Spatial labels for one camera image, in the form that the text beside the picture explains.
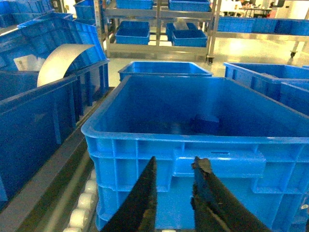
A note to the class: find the tilted blue bin far left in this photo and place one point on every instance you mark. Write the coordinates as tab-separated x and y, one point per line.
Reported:
42	38

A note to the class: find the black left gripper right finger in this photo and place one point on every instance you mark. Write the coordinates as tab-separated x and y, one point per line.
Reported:
216	209

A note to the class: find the white roller conveyor track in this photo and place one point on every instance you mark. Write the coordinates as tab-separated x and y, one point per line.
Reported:
82	214

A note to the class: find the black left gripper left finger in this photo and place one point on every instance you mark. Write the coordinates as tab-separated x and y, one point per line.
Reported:
138	212

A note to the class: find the blue bin behind left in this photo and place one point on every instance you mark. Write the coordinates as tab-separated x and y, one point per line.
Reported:
163	68

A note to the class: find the blue bin left foreground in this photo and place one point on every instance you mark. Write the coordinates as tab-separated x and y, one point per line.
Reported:
35	121

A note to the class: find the blue bin behind right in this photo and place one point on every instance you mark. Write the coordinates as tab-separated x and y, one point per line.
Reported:
265	78

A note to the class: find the curved grey sheet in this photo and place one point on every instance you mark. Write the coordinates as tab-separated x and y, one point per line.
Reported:
58	62

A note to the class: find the blue target bin left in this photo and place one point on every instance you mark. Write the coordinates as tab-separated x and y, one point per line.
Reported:
260	153

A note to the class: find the blue target bin right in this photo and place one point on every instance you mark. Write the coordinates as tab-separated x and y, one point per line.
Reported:
296	96

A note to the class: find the blue target bin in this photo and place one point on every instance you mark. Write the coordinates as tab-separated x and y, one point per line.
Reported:
296	96
260	153

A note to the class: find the blue plastic part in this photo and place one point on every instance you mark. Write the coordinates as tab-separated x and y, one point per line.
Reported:
205	124

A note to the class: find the rear steel wheeled rack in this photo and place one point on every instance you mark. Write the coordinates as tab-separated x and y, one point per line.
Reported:
183	27

